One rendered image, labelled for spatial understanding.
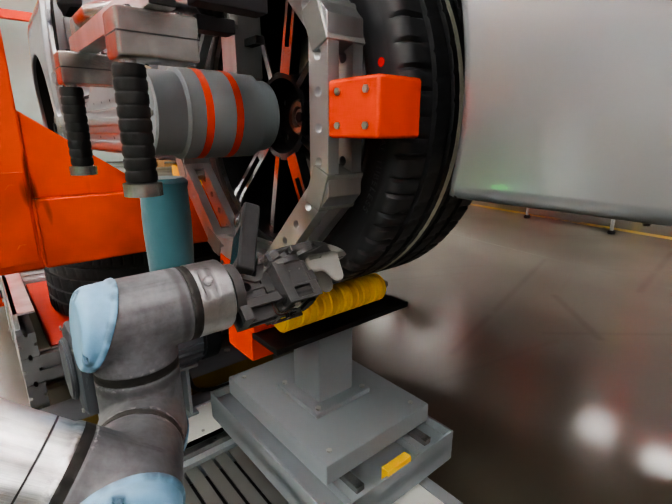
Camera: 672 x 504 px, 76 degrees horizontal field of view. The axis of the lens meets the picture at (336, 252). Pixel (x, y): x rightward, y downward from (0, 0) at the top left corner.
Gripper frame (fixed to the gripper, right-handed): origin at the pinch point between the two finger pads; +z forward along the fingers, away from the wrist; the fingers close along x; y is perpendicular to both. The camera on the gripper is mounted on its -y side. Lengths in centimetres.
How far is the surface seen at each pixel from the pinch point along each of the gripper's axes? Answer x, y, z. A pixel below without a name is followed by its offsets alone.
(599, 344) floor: -46, 44, 139
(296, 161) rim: -2.4, -20.9, 4.3
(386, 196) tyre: 12.7, -0.8, 2.3
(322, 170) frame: 12.8, -6.2, -6.2
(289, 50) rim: 10.2, -35.2, 4.3
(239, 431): -57, 14, -4
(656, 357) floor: -33, 57, 144
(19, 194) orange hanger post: -41, -49, -35
